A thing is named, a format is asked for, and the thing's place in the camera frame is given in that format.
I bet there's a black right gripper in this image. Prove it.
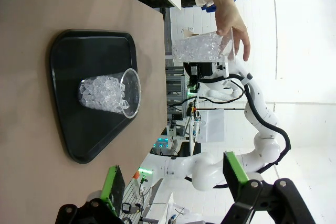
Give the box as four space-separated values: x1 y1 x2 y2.
183 62 213 96

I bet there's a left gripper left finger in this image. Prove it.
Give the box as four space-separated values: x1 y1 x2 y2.
56 165 127 224

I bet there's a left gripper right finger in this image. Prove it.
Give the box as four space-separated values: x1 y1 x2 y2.
223 151 316 224

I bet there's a tall clear iced cup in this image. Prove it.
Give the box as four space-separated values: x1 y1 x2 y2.
172 31 237 63

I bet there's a short clear iced cup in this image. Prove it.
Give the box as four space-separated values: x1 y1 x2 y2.
78 68 142 119

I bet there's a person's left hand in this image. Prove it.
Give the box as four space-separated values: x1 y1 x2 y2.
215 2 250 62

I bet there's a black plastic serving tray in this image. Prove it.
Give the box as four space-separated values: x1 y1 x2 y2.
49 29 138 165

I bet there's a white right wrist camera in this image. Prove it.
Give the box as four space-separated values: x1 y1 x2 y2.
211 60 230 78

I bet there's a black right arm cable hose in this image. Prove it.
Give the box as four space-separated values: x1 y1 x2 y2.
183 73 292 189

